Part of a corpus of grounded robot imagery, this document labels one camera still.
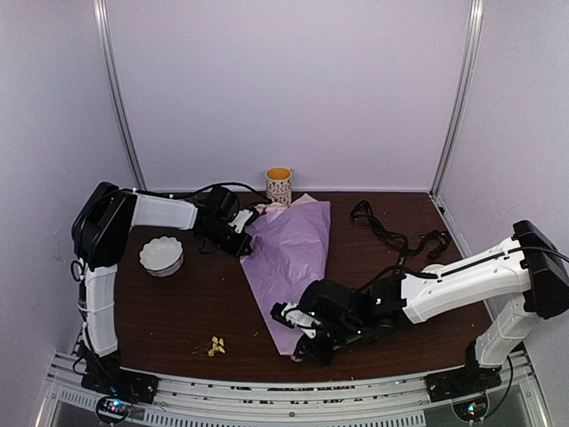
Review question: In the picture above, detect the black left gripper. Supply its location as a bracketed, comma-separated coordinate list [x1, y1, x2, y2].
[202, 221, 252, 257]

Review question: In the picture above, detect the black printed ribbon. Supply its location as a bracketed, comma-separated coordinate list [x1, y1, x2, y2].
[349, 200, 451, 265]

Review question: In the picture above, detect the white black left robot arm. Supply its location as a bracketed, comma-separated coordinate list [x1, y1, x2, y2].
[71, 181, 259, 358]

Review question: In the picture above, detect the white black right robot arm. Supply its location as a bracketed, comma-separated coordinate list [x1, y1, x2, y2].
[285, 221, 568, 393]

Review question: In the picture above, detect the white scalloped bowl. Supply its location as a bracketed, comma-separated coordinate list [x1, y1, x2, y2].
[139, 236, 184, 278]

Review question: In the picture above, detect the floral ceramic mug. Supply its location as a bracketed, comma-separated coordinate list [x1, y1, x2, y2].
[265, 167, 293, 205]

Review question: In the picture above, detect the fallen yellow flower sprig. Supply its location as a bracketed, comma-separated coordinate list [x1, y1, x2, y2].
[192, 335, 226, 358]

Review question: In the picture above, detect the white round bowl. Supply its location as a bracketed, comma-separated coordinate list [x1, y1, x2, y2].
[422, 263, 444, 273]

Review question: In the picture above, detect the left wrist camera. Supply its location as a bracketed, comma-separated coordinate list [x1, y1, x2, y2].
[228, 207, 260, 234]

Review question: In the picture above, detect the front aluminium rail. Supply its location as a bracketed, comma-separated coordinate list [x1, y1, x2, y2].
[30, 350, 553, 426]

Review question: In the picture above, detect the left aluminium frame post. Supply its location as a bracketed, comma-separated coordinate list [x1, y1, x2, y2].
[92, 0, 148, 190]

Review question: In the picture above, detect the aluminium frame post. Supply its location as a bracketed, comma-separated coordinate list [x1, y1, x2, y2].
[92, 0, 148, 190]
[429, 0, 485, 200]

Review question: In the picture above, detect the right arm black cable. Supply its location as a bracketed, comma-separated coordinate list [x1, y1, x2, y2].
[355, 264, 439, 297]

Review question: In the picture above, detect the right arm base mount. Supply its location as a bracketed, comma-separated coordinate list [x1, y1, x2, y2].
[425, 367, 501, 423]

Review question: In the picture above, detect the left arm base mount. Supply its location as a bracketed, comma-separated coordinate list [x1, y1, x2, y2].
[81, 371, 159, 424]

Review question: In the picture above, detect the right aluminium frame post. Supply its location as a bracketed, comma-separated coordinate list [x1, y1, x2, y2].
[429, 0, 485, 200]

